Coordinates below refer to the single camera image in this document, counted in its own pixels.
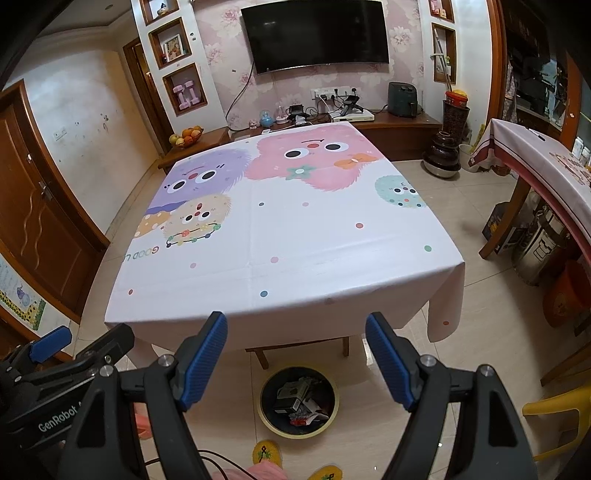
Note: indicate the dark ceramic pot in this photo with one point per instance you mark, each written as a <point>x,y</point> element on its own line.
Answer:
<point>443,157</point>

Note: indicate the white plastic container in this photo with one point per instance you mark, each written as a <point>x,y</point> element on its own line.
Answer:
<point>467,157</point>

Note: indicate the black curved television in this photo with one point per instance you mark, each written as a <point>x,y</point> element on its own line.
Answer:
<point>314,37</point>

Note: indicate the stainless steel pot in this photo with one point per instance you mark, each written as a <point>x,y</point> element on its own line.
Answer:
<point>540,249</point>

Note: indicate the brown wooden door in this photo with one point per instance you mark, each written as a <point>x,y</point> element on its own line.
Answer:
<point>46,221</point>
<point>138,92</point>

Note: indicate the tall dark jar red lid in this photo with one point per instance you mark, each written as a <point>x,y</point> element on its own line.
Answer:
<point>456,120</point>

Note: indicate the yellow plastic chair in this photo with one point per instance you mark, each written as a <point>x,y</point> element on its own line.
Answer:
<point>554,410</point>

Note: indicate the round yellow rimmed bin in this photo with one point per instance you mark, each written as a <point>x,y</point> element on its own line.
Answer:
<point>272,383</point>

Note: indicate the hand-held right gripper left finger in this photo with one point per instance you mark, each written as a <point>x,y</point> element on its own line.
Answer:
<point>203,364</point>

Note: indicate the wall socket row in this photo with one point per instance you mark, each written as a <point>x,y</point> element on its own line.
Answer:
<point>332,91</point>

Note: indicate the pink bordered tablecloth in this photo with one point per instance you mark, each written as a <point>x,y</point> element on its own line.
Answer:
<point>531,157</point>

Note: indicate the small shelf ornament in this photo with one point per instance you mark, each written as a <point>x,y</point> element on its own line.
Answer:
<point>162,8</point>

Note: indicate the black electronic device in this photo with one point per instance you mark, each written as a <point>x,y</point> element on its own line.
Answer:
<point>295,110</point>

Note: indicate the blue globe ornament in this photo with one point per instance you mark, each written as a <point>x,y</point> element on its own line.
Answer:
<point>266,121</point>

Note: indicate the discarded packaging pile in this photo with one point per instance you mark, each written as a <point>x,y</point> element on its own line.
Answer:
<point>295,397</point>

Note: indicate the low wooden side cabinet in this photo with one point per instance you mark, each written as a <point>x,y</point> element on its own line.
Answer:
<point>203,150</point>

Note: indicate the white set-top box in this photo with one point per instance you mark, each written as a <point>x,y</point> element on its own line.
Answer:
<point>358,116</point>

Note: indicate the wooden stool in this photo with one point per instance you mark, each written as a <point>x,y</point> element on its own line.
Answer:
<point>300,344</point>

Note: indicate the white photo frame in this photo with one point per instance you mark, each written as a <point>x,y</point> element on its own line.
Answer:
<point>172,48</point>

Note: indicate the black yellow cardboard box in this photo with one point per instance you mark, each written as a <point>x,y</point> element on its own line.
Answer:
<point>496,226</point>

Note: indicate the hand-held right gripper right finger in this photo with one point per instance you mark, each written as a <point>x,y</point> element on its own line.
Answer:
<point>392,364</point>

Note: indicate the fruit basket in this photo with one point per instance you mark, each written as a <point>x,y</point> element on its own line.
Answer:
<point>187,137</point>

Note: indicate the cartoon printed tablecloth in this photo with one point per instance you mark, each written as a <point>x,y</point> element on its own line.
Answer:
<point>300,230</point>

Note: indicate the wooden tv cabinet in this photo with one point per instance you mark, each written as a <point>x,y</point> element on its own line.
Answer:
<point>406,131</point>

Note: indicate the broom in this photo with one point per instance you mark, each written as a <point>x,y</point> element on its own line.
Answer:
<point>444,64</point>

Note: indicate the yellow embroidered slipper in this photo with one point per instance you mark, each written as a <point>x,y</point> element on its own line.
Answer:
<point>266,454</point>
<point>328,474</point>

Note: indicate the black device stand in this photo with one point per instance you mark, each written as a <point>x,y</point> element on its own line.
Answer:
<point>353,105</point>

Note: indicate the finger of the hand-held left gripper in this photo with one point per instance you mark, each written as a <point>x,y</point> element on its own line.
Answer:
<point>46,346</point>
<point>108,346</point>

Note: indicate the orange plastic bucket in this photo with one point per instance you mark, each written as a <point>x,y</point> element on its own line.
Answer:
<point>570,295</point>

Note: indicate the pink dumbbell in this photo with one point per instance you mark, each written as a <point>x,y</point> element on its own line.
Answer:
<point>190,94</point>
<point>178,97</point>

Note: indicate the wall poster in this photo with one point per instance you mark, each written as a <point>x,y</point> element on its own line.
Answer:
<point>23,300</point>

